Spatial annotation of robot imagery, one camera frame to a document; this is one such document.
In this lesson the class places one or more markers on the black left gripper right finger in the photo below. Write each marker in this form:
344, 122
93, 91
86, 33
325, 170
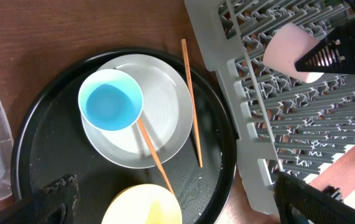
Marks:
298, 202

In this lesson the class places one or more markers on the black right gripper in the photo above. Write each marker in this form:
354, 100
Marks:
333, 54

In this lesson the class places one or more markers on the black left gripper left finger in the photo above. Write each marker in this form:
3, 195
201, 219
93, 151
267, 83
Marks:
55, 203

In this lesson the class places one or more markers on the pink plastic cup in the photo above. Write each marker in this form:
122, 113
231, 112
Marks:
289, 44

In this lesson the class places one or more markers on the yellow bowl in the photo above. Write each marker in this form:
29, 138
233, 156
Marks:
144, 203

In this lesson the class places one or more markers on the wooden chopstick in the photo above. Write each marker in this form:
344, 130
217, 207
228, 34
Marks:
154, 154
190, 88

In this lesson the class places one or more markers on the light blue plastic cup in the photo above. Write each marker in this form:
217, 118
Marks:
110, 100

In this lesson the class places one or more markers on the grey round plate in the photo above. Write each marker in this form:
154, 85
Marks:
167, 115

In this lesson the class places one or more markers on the grey dishwasher rack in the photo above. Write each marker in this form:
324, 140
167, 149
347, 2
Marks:
283, 124

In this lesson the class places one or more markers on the black round tray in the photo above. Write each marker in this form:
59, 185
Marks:
52, 143

